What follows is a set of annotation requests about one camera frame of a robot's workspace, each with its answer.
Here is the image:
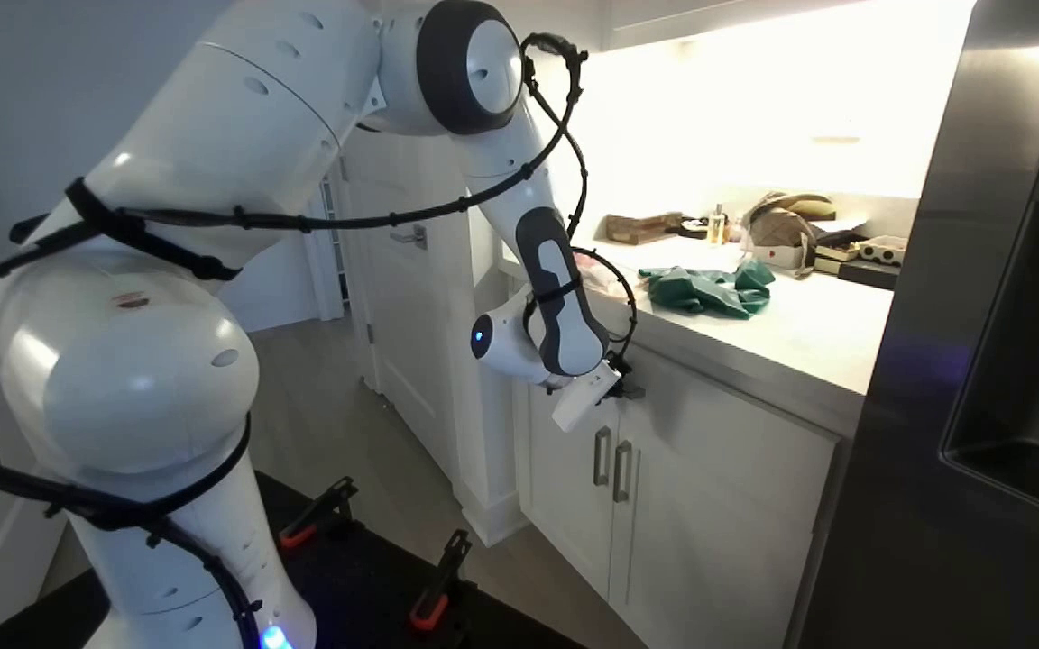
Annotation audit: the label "small amber bottle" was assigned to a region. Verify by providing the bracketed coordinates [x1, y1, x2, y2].
[707, 203, 737, 250]

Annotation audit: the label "beige brown bag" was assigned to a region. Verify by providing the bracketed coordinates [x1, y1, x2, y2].
[738, 189, 843, 278]

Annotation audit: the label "red white paper packet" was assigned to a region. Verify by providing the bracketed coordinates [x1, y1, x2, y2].
[572, 247, 647, 304]

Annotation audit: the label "tall white cabinet panel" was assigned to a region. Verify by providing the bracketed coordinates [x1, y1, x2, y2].
[328, 118, 534, 551]

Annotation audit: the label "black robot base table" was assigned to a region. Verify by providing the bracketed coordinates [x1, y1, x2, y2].
[0, 468, 589, 649]

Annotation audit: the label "silver cabinet door handle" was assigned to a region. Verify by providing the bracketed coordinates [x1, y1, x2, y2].
[589, 427, 615, 490]
[609, 440, 638, 506]

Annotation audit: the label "black cylindrical objects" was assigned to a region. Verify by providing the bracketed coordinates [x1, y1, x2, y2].
[807, 231, 910, 294]

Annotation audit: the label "refrigerator water dispenser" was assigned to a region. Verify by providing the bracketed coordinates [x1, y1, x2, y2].
[934, 159, 1039, 539]

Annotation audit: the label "stainless steel refrigerator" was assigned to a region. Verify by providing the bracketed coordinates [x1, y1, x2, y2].
[787, 0, 1039, 649]

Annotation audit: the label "silver door lever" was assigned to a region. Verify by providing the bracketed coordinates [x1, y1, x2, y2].
[386, 219, 433, 256]

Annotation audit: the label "white base cabinet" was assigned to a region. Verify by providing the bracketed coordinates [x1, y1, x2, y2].
[514, 231, 900, 649]

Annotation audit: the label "orange black clamp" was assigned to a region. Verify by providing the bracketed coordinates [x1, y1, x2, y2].
[273, 473, 360, 558]
[405, 527, 480, 639]

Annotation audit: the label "green fabric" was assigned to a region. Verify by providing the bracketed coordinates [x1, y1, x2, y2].
[633, 259, 779, 326]

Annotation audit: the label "white room door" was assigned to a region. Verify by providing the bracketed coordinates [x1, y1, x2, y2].
[342, 129, 441, 453]

